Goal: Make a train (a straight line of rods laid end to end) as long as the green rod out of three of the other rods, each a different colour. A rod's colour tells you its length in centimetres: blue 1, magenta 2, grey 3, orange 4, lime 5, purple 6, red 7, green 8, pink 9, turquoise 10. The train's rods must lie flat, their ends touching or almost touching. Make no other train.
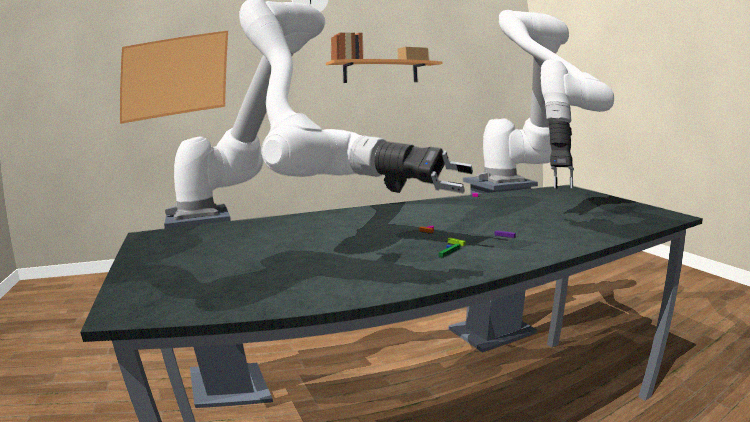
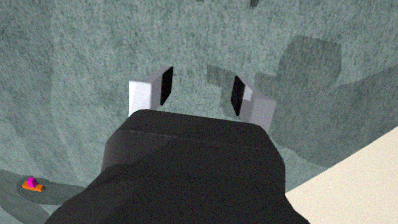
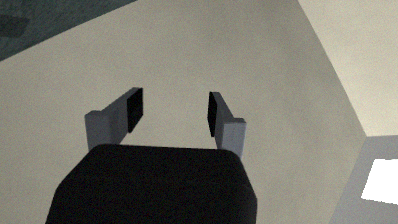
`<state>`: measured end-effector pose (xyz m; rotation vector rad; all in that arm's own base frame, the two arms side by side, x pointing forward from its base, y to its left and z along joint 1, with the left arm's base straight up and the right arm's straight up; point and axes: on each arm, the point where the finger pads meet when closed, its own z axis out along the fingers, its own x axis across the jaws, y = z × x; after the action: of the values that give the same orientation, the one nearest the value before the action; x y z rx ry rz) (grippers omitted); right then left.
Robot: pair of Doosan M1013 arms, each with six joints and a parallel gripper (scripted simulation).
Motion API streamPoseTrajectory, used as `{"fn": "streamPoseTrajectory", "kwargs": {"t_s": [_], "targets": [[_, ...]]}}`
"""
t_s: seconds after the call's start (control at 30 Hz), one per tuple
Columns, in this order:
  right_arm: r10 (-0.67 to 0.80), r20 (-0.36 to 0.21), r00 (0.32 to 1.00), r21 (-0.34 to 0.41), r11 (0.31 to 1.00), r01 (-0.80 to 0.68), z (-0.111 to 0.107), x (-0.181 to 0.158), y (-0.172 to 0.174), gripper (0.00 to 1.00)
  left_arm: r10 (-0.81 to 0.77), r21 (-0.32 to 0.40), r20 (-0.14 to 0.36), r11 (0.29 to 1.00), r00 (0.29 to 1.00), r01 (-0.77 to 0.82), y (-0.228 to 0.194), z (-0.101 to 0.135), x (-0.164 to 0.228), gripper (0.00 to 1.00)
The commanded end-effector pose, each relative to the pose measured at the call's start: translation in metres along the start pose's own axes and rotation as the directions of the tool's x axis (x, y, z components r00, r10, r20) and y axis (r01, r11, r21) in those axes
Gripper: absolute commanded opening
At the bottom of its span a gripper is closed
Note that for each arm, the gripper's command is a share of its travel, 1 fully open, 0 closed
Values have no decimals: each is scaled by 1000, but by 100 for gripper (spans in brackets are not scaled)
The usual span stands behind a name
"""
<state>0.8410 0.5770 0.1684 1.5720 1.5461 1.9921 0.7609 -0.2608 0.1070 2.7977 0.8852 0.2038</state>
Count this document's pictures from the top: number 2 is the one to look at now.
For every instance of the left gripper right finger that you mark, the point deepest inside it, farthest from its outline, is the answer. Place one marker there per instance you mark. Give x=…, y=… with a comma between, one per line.
x=251, y=105

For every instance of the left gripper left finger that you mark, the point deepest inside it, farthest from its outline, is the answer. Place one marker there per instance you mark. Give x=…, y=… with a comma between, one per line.
x=151, y=92

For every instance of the orange rectangular block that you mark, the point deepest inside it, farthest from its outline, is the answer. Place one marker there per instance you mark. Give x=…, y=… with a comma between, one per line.
x=37, y=187

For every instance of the magenta block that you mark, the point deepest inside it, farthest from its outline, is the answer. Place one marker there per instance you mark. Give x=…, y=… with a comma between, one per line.
x=31, y=182

